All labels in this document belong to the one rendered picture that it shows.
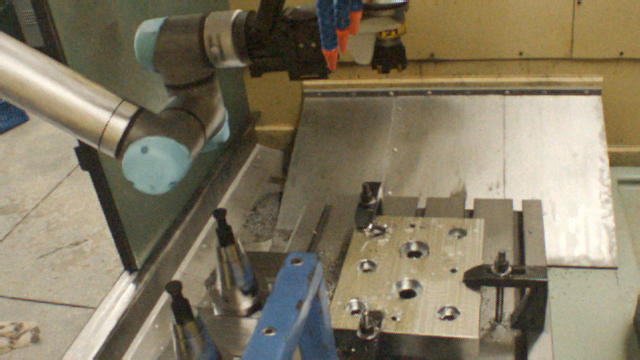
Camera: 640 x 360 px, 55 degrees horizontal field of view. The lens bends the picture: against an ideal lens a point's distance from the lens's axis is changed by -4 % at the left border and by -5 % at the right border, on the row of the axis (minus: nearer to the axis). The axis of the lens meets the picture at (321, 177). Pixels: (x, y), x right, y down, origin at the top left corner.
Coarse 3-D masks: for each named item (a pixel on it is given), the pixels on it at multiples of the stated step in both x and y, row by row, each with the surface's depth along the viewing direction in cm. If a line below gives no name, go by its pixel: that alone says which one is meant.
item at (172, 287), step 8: (176, 280) 54; (168, 288) 54; (176, 288) 54; (176, 296) 54; (176, 304) 54; (184, 304) 55; (176, 312) 54; (184, 312) 55; (176, 320) 55; (184, 320) 55
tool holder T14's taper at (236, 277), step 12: (216, 240) 65; (240, 240) 65; (216, 252) 64; (228, 252) 64; (240, 252) 65; (216, 264) 66; (228, 264) 64; (240, 264) 65; (228, 276) 65; (240, 276) 65; (252, 276) 67; (228, 288) 66; (240, 288) 66; (252, 288) 67; (228, 300) 66; (240, 300) 66
